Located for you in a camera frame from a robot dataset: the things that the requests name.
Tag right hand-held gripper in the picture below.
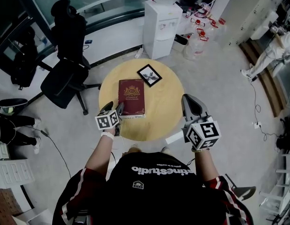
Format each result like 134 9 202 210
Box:
181 93 222 151

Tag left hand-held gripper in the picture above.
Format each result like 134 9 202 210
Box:
95 101 125 137

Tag burgundy gold crest book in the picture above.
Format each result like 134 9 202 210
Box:
118 78 145 117

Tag person's right forearm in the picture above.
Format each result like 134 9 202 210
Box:
193 149 218 183

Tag person's left forearm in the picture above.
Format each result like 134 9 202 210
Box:
85 131 115 180

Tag white wristband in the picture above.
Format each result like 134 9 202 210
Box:
101 130 115 140

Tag round wooden table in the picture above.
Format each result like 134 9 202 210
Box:
98 59 185 142

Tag white paper sheet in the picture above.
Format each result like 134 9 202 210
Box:
165 131 184 145

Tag black office chair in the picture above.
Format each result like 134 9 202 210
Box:
40 0 102 116

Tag clear jug red cap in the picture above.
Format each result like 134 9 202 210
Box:
183 30 205 60
207 19 219 42
190 17 205 32
217 17 228 32

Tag white bin black lid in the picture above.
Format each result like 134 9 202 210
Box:
174 34 190 53

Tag wooden step platform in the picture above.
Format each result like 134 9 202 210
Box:
238 37 288 118

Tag white water dispenser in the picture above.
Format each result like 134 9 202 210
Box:
143 0 183 60

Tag person's black red jersey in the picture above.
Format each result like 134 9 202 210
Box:
52 152 254 225

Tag grey chair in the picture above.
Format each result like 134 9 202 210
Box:
225 173 257 200

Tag black backpack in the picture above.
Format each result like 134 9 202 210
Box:
10 27 39 90

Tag white locker cabinet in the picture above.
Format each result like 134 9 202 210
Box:
219 0 283 48

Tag white drawer cabinet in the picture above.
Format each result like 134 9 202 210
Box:
0 144 35 189

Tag white metal rack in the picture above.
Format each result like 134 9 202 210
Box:
259 149 290 225

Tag black picture frame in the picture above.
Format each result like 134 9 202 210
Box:
136 64 163 88

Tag black floor cable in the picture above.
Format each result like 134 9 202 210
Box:
249 78 282 142
40 130 73 178

